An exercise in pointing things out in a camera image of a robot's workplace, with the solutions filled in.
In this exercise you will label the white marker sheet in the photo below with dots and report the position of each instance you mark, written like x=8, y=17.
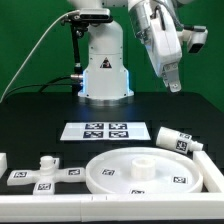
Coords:
x=87, y=131

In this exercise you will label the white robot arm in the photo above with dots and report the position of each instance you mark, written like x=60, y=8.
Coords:
x=106, y=80

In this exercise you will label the white right fence rail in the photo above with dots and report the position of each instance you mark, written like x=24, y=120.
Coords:
x=213, y=178

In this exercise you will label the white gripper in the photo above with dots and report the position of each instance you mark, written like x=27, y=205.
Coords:
x=153, y=25

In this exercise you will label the white cross table base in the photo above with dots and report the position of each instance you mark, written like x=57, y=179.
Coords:
x=45, y=178

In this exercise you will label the white fence rail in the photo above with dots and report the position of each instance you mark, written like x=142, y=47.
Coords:
x=213, y=178
x=112, y=207

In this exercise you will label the white left fence block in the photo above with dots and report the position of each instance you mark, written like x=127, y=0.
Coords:
x=3, y=163

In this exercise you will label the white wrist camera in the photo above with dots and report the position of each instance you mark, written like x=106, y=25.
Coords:
x=194, y=36

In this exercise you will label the black camera on stand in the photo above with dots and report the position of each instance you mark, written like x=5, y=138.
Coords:
x=89, y=15

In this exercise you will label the black camera stand pole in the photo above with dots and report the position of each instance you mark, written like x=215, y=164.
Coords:
x=78, y=69

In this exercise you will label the white front fence rail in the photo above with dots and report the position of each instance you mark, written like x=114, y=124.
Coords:
x=112, y=207

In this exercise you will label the white round table top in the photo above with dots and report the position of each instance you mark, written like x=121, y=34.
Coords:
x=142, y=170

